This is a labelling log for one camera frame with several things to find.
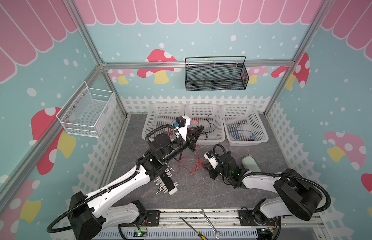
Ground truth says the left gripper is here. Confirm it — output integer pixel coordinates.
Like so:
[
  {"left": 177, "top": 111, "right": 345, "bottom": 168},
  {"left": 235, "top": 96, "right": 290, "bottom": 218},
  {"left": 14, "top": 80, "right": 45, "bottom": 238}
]
[{"left": 163, "top": 125, "right": 204, "bottom": 163}]

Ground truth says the red cable tangle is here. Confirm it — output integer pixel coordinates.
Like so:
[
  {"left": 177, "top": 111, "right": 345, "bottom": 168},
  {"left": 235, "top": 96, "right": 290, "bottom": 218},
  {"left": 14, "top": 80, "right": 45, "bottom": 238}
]
[{"left": 161, "top": 119, "right": 206, "bottom": 174}]

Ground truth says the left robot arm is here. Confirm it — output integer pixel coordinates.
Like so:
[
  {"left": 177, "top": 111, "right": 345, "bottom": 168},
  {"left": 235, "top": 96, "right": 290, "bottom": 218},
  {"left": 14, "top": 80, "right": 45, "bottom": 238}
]
[{"left": 46, "top": 116, "right": 204, "bottom": 240}]

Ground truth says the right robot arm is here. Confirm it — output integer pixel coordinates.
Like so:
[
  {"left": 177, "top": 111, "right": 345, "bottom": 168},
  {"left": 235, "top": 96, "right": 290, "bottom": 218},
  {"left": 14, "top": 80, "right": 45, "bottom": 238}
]
[{"left": 203, "top": 144, "right": 331, "bottom": 226}]

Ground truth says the middle white plastic basket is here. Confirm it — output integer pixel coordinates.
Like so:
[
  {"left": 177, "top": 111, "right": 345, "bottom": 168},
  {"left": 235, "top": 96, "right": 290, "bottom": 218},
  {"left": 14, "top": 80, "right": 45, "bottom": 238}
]
[{"left": 185, "top": 104, "right": 226, "bottom": 145}]

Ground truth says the white plastic basket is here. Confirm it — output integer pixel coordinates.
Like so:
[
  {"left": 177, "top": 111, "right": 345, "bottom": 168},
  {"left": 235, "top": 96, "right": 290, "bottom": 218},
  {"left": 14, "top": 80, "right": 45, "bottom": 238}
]
[
  {"left": 221, "top": 104, "right": 269, "bottom": 147},
  {"left": 142, "top": 103, "right": 185, "bottom": 140},
  {"left": 185, "top": 104, "right": 226, "bottom": 145}
]

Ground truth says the mint green zip case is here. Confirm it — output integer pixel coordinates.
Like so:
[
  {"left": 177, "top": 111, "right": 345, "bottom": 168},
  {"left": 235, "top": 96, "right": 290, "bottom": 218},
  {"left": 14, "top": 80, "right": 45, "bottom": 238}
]
[{"left": 241, "top": 155, "right": 261, "bottom": 172}]

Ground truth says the left white plastic basket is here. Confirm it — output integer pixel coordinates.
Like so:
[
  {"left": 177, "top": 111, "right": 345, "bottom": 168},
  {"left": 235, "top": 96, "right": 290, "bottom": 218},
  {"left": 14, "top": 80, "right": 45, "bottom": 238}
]
[{"left": 142, "top": 103, "right": 185, "bottom": 140}]

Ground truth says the right white plastic basket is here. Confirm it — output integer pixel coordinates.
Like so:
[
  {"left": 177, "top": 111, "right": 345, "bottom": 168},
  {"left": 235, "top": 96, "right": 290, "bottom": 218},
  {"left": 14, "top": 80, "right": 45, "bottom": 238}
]
[{"left": 221, "top": 104, "right": 269, "bottom": 147}]

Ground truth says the silver combination wrench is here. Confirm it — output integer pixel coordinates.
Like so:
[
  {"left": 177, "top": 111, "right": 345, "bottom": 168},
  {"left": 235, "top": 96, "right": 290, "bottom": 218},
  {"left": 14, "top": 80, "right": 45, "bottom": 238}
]
[{"left": 200, "top": 209, "right": 222, "bottom": 240}]

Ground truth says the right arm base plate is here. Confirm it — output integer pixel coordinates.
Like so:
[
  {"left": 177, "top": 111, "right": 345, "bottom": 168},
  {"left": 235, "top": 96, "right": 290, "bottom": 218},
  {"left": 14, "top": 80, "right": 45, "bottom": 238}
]
[{"left": 238, "top": 207, "right": 279, "bottom": 228}]

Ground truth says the black wire mesh wall basket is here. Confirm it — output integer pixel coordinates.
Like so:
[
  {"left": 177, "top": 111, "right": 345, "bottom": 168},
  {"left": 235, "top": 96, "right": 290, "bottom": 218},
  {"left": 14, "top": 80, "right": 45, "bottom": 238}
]
[{"left": 185, "top": 56, "right": 250, "bottom": 92}]

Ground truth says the yellow handled front screwdriver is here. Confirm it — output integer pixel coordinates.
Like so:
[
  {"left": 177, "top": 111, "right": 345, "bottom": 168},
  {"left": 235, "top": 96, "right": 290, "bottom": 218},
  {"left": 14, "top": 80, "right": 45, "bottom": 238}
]
[{"left": 180, "top": 217, "right": 208, "bottom": 240}]

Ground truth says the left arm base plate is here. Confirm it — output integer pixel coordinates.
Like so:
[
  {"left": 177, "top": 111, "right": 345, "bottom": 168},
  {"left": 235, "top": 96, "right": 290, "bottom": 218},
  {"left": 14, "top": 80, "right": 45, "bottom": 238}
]
[{"left": 120, "top": 210, "right": 161, "bottom": 227}]

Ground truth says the white wire wall basket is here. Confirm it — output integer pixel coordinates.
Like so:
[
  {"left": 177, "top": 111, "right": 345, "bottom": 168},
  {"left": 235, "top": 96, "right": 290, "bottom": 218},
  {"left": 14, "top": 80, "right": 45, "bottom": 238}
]
[{"left": 56, "top": 82, "right": 117, "bottom": 138}]

